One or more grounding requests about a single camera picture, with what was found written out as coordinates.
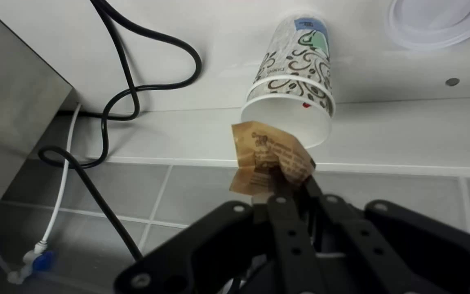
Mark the two stacked coffee cups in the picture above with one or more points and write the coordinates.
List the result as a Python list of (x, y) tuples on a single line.
[(292, 86)]

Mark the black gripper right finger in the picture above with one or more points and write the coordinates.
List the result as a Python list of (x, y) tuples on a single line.
[(338, 226)]

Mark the brown sachet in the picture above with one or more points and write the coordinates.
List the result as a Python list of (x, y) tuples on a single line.
[(260, 150)]

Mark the stainless steel machine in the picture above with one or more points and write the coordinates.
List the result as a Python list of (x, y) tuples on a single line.
[(30, 96)]

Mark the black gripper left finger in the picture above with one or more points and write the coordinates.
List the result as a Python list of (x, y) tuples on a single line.
[(296, 259)]

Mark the white plastic lid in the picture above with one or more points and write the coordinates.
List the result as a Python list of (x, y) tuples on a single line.
[(428, 25)]

